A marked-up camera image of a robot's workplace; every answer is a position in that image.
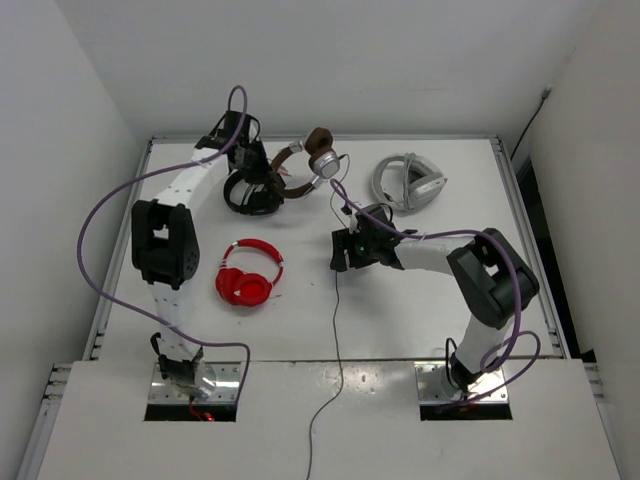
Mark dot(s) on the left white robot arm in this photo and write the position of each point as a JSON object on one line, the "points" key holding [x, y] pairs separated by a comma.
{"points": [[165, 247]]}

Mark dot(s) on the white grey headphones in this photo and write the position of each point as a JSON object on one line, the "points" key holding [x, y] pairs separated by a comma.
{"points": [[422, 181]]}

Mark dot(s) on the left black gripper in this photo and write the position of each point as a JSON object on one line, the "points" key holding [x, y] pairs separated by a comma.
{"points": [[262, 173]]}

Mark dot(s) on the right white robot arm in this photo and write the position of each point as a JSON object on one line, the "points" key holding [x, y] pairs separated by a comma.
{"points": [[494, 281]]}

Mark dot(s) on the metal base plate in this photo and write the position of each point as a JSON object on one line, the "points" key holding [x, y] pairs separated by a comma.
{"points": [[215, 384], [433, 389]]}

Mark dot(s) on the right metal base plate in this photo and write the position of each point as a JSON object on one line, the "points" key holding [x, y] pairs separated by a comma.
{"points": [[433, 389]]}

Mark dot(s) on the red headphones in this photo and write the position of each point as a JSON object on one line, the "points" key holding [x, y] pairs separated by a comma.
{"points": [[247, 289]]}

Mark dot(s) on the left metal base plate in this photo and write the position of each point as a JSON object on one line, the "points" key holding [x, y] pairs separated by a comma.
{"points": [[215, 384]]}

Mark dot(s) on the brown silver headphones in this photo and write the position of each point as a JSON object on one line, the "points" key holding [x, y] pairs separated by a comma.
{"points": [[323, 162]]}

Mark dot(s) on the black headphones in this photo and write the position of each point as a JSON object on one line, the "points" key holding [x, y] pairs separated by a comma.
{"points": [[256, 201]]}

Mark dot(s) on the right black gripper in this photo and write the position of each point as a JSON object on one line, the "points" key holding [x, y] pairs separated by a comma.
{"points": [[348, 241]]}

